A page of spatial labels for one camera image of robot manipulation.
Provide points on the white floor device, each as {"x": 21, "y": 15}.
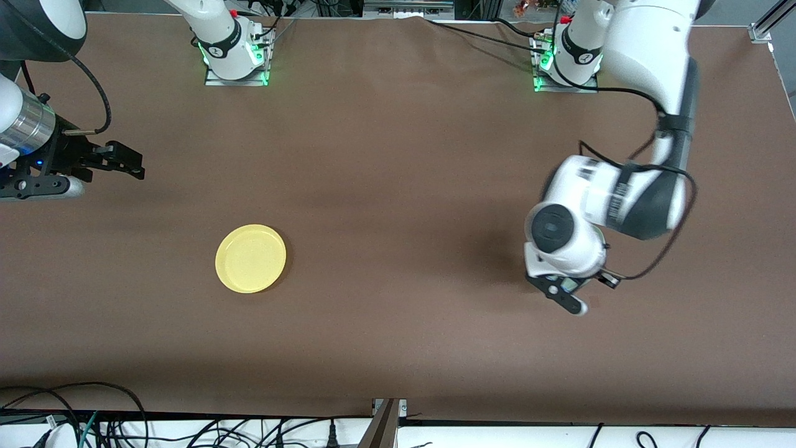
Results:
{"x": 62, "y": 435}

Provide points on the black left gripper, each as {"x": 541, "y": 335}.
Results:
{"x": 598, "y": 274}

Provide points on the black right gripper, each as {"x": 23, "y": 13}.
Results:
{"x": 64, "y": 153}

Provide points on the grey device behind table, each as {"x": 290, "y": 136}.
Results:
{"x": 407, "y": 7}

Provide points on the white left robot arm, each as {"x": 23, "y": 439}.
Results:
{"x": 647, "y": 50}

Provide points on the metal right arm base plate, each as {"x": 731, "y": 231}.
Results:
{"x": 214, "y": 81}

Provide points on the black power plug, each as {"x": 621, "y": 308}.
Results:
{"x": 332, "y": 435}

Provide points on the aluminium corner bracket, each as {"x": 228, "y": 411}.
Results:
{"x": 760, "y": 32}

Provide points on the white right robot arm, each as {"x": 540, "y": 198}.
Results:
{"x": 217, "y": 37}

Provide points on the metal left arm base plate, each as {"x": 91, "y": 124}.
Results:
{"x": 544, "y": 88}

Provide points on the aluminium profile post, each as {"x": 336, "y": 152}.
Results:
{"x": 382, "y": 429}

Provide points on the yellow round plate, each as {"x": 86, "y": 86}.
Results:
{"x": 250, "y": 258}

